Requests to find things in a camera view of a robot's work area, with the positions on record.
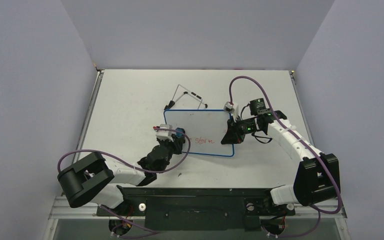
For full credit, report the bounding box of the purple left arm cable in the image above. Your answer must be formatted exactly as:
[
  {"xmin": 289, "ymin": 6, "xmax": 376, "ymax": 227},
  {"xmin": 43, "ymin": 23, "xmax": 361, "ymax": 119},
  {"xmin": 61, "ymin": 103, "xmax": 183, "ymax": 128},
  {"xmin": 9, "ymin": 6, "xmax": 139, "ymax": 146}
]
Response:
[{"xmin": 57, "ymin": 125, "xmax": 192, "ymax": 175}]

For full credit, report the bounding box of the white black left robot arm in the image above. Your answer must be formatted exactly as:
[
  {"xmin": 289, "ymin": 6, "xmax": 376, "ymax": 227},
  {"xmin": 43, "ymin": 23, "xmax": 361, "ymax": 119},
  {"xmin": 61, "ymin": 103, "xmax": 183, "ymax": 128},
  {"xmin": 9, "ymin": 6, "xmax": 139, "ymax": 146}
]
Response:
[{"xmin": 57, "ymin": 128, "xmax": 191, "ymax": 215}]

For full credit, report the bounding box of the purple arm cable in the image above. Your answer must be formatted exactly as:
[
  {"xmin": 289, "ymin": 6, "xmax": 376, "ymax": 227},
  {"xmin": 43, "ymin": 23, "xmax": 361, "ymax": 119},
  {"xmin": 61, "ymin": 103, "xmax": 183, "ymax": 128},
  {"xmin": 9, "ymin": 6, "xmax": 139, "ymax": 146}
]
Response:
[
  {"xmin": 228, "ymin": 76, "xmax": 343, "ymax": 215},
  {"xmin": 57, "ymin": 125, "xmax": 192, "ymax": 175}
]

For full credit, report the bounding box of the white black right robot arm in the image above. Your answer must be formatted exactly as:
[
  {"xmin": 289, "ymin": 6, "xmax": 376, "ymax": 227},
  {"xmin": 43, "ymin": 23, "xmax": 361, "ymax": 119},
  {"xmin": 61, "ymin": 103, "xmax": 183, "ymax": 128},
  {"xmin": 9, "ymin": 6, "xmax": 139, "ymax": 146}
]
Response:
[{"xmin": 221, "ymin": 98, "xmax": 340, "ymax": 214}]

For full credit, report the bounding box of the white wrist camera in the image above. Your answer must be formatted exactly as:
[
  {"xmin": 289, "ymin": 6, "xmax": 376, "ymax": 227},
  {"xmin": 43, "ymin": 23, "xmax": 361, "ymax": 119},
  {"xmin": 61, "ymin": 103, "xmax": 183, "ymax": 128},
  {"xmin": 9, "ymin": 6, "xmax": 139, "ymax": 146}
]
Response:
[
  {"xmin": 223, "ymin": 101, "xmax": 239, "ymax": 122},
  {"xmin": 153, "ymin": 124, "xmax": 174, "ymax": 142}
]

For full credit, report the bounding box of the wire whiteboard stand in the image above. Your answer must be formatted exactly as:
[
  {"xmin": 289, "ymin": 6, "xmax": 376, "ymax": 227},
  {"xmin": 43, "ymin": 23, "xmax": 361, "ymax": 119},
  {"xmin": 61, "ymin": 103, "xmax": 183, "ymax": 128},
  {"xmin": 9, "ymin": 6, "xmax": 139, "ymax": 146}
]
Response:
[{"xmin": 163, "ymin": 84, "xmax": 209, "ymax": 111}]

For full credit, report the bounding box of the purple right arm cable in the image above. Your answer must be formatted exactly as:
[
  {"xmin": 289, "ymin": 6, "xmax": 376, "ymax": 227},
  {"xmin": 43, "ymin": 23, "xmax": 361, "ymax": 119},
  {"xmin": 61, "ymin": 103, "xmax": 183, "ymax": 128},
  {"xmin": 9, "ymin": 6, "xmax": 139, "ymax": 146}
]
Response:
[{"xmin": 228, "ymin": 76, "xmax": 343, "ymax": 215}]

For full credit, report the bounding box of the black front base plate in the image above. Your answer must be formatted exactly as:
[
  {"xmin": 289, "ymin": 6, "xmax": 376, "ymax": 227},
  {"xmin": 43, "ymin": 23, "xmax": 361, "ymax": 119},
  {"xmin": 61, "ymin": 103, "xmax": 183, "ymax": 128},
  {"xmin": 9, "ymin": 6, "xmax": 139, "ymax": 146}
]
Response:
[{"xmin": 112, "ymin": 187, "xmax": 296, "ymax": 232}]

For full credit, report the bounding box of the teal whiteboard eraser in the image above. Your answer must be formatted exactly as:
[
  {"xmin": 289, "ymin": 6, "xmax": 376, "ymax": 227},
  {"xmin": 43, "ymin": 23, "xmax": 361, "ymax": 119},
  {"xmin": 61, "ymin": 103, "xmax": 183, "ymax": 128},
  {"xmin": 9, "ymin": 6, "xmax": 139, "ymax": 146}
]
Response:
[{"xmin": 175, "ymin": 127, "xmax": 186, "ymax": 138}]

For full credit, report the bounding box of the blue framed whiteboard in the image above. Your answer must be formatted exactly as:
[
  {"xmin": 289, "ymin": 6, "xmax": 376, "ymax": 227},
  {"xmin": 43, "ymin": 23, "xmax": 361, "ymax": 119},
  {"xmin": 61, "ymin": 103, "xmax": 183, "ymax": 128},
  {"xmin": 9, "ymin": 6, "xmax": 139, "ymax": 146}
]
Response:
[{"xmin": 163, "ymin": 109, "xmax": 235, "ymax": 157}]

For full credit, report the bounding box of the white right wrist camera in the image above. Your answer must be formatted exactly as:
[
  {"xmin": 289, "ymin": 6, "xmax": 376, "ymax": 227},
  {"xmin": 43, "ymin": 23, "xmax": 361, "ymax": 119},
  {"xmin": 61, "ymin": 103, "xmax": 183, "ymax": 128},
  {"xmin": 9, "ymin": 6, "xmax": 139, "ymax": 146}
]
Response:
[{"xmin": 223, "ymin": 101, "xmax": 239, "ymax": 122}]

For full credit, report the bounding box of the aluminium table edge rail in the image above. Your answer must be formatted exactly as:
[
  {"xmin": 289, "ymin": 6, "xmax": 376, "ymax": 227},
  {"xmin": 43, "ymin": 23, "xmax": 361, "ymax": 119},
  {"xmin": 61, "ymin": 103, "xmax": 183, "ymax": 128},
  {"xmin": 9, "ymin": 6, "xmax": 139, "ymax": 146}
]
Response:
[{"xmin": 75, "ymin": 69, "xmax": 105, "ymax": 150}]

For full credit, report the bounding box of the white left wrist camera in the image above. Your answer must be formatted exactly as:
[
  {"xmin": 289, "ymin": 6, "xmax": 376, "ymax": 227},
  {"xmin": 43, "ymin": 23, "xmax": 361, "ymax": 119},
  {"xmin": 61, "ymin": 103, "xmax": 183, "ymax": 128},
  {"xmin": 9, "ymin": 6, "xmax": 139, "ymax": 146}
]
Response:
[{"xmin": 153, "ymin": 124, "xmax": 174, "ymax": 142}]

